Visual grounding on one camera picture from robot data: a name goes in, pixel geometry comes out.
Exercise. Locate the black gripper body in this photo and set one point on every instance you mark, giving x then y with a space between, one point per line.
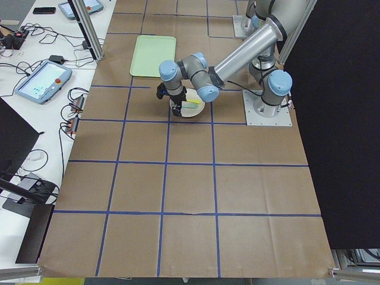
176 98

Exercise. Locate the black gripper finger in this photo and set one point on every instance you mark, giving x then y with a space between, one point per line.
176 111
179 104

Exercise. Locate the white round plate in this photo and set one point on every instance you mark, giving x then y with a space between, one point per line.
188 113

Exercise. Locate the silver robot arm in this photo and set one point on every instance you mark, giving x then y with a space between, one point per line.
251 21
277 20

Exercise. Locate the yellow plastic fork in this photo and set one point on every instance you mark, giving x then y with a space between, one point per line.
194 101

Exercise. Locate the teal plastic spoon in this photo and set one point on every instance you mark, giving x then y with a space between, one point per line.
189 105

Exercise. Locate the mint green plastic tray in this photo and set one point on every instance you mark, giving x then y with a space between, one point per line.
150 51

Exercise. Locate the black power adapter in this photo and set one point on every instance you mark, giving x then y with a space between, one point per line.
57 59

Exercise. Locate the near blue teach pendant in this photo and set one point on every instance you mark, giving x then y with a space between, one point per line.
44 82

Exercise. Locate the black smartphone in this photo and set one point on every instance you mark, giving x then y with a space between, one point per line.
44 10

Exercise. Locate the black monitor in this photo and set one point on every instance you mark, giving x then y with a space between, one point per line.
18 138

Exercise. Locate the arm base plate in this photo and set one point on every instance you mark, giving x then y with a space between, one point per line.
237 25
260 114

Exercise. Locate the aluminium frame post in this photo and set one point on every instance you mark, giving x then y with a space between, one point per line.
86 26

